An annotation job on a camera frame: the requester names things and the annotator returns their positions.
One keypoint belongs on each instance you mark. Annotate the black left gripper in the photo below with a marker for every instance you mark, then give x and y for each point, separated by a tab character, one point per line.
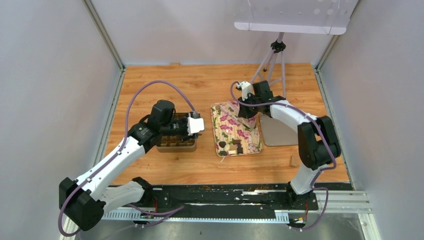
186	136

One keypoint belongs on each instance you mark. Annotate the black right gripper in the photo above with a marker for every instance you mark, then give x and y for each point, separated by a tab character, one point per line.
244	113

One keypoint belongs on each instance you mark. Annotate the floral patterned tray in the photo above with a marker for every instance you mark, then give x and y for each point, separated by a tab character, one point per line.
227	126

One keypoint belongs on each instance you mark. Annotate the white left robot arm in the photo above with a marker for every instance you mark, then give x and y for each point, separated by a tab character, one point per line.
112	165

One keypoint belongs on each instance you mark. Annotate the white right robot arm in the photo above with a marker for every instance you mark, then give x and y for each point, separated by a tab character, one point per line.
317	141

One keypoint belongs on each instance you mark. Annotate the gold chocolate tin box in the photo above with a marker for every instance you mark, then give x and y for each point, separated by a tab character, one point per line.
170	143

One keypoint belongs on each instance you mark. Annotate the brown rectangular chocolate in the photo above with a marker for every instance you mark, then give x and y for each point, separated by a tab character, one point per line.
236	142

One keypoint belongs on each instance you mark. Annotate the grey metal tin lid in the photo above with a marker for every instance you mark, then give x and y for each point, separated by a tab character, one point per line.
276	133

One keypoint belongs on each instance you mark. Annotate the small wooden block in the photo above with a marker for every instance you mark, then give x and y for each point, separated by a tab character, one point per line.
294	161

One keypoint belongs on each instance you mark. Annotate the white tripod stand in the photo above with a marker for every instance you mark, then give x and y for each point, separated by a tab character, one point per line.
266	68

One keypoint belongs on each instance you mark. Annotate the white overhead light panel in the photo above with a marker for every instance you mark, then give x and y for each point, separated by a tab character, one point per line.
323	17

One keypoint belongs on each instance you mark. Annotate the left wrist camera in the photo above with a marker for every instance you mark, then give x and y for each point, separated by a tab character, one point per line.
195	123

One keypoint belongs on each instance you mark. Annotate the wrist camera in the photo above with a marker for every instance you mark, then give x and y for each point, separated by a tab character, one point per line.
246	90
195	123

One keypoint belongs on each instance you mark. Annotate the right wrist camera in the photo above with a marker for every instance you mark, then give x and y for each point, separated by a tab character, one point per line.
246	90

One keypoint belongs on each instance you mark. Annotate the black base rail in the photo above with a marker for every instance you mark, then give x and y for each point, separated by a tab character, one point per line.
239	203

